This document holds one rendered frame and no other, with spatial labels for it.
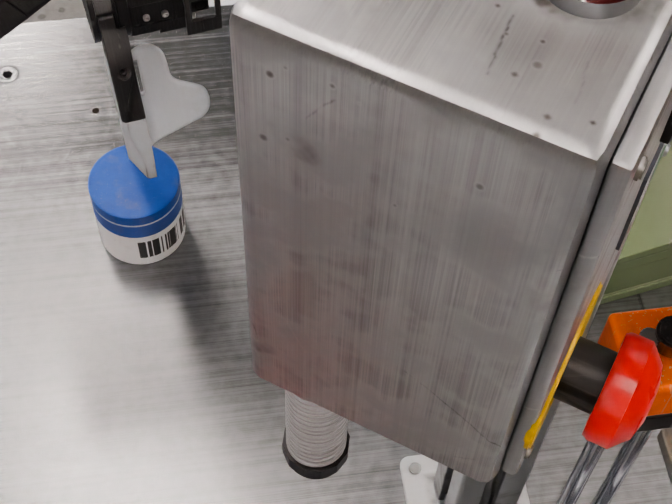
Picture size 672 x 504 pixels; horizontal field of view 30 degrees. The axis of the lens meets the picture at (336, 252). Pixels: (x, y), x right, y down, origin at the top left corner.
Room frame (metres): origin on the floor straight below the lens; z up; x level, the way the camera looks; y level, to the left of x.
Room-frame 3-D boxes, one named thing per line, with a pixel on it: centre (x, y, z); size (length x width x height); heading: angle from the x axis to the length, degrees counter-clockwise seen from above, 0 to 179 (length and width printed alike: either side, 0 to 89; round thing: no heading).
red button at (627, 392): (0.18, -0.09, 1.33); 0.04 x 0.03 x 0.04; 156
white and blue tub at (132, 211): (0.55, 0.16, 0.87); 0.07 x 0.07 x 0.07
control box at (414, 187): (0.25, -0.05, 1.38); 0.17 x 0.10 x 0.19; 156
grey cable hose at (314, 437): (0.26, 0.01, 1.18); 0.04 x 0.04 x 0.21
